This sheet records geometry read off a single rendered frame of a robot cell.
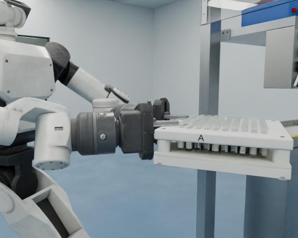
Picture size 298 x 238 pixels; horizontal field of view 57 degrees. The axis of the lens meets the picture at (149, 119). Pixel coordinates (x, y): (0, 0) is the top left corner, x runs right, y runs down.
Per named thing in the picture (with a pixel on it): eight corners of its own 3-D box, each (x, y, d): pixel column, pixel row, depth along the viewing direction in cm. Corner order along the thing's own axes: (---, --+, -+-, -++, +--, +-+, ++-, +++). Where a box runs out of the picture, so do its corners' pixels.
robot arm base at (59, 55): (41, 97, 101) (17, 76, 100) (62, 85, 111) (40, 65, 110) (58, 70, 92) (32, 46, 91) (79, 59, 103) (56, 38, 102)
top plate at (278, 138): (279, 128, 68) (279, 120, 68) (293, 151, 46) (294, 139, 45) (182, 122, 77) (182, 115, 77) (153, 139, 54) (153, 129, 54)
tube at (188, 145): (192, 158, 57) (193, 123, 56) (191, 160, 56) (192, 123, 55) (186, 157, 57) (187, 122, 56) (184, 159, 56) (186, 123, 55)
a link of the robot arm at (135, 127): (145, 99, 62) (92, 101, 60) (155, 102, 53) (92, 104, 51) (146, 154, 64) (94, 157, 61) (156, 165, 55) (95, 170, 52)
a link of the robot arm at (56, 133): (93, 103, 54) (31, 105, 52) (95, 155, 50) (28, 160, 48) (93, 126, 64) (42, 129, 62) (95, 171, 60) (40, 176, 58)
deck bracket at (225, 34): (228, 40, 109) (229, 28, 109) (219, 41, 114) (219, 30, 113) (230, 40, 110) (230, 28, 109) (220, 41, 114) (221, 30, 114)
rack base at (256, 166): (277, 148, 69) (278, 138, 69) (291, 180, 46) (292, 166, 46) (182, 140, 77) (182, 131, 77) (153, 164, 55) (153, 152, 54)
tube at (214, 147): (218, 161, 55) (220, 124, 54) (217, 163, 54) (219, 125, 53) (211, 160, 56) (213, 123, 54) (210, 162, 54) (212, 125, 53)
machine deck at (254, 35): (294, 28, 87) (295, 15, 86) (210, 43, 119) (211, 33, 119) (380, 43, 118) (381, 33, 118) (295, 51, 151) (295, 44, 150)
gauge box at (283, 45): (291, 89, 89) (295, 25, 87) (262, 88, 98) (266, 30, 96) (327, 88, 100) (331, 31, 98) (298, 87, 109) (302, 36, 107)
